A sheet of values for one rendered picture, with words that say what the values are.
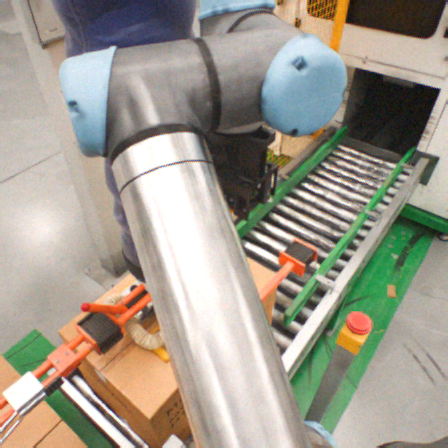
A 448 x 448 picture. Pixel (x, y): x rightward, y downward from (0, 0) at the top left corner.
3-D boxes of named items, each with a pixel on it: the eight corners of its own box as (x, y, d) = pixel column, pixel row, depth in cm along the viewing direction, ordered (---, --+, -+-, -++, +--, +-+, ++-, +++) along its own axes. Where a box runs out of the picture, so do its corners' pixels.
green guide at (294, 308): (406, 157, 250) (411, 145, 244) (422, 162, 246) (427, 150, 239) (281, 324, 160) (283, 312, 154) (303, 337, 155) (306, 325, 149)
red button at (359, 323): (350, 314, 111) (353, 306, 108) (372, 326, 108) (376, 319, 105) (339, 330, 107) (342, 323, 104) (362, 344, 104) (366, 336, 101)
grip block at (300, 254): (292, 248, 123) (294, 237, 119) (315, 260, 119) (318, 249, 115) (278, 263, 118) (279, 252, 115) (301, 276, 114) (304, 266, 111)
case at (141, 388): (196, 287, 174) (191, 224, 146) (269, 336, 156) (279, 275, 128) (90, 387, 141) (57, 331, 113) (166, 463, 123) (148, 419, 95)
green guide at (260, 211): (333, 131, 273) (335, 120, 267) (346, 136, 269) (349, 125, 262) (186, 265, 183) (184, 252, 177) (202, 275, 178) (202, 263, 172)
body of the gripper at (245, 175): (245, 226, 51) (250, 148, 43) (196, 201, 55) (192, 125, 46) (275, 197, 55) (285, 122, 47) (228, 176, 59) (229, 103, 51)
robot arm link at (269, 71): (229, 161, 31) (186, 104, 38) (345, 134, 34) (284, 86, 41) (231, 61, 25) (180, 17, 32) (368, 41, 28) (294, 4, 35)
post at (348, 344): (300, 430, 181) (350, 314, 111) (313, 439, 179) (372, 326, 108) (293, 442, 178) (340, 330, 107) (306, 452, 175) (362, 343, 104)
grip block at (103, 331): (104, 315, 105) (99, 303, 101) (127, 335, 101) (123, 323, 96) (78, 336, 100) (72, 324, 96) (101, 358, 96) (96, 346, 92)
